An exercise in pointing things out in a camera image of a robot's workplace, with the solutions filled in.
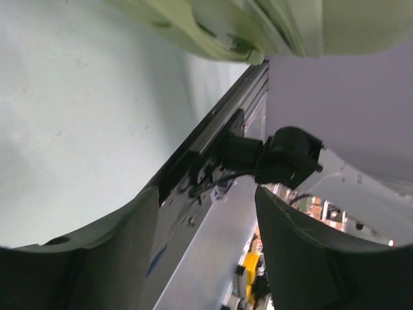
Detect green hard-shell suitcase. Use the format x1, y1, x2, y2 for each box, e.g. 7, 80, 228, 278
114, 1, 412, 65

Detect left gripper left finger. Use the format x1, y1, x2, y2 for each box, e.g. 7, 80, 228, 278
1, 187, 159, 309

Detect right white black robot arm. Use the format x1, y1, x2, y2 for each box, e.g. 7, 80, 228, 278
189, 127, 412, 246

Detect aluminium frame rail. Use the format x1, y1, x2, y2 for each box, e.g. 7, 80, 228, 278
143, 61, 269, 203

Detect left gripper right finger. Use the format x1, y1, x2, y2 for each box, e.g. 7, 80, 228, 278
255, 187, 412, 309

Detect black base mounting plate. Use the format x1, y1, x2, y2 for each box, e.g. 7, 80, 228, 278
148, 108, 245, 228

